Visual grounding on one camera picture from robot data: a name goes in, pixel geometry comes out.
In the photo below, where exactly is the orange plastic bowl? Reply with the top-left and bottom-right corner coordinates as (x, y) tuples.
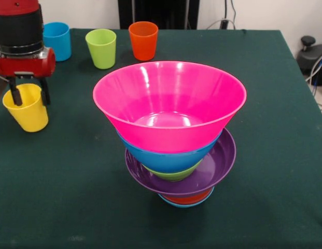
(163, 188), (214, 205)

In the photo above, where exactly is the black equipment base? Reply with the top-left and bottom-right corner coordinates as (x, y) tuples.
(297, 35), (322, 86)

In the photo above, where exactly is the orange plastic cup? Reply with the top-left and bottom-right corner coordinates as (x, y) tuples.
(128, 21), (159, 62)

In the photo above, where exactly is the blue plastic cup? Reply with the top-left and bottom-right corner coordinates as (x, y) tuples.
(43, 22), (73, 62)

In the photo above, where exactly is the yellow plastic cup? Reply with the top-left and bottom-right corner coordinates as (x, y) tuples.
(2, 83), (49, 133)

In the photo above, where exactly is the dark green tablecloth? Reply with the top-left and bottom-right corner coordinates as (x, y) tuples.
(0, 27), (322, 249)

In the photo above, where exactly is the small green plastic bowl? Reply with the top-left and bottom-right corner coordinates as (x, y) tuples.
(142, 159), (203, 182)

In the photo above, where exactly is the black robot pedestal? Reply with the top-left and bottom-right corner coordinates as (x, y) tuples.
(119, 0), (200, 30)

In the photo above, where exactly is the large blue plastic bowl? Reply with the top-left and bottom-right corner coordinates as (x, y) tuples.
(115, 128), (223, 174)

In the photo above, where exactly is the blue cable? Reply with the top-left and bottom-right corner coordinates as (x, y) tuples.
(305, 51), (322, 88)

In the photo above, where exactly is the purple plastic bowl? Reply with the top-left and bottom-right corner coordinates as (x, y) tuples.
(125, 127), (237, 198)

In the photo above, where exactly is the lime green plastic cup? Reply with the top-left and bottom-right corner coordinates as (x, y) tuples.
(85, 28), (117, 70)

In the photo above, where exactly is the large pink plastic bowl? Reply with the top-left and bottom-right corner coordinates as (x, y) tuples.
(92, 61), (247, 154)

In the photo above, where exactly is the small blue plastic bowl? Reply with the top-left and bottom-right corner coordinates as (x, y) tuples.
(158, 190), (216, 209)

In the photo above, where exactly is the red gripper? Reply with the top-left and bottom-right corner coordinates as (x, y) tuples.
(0, 47), (57, 106)

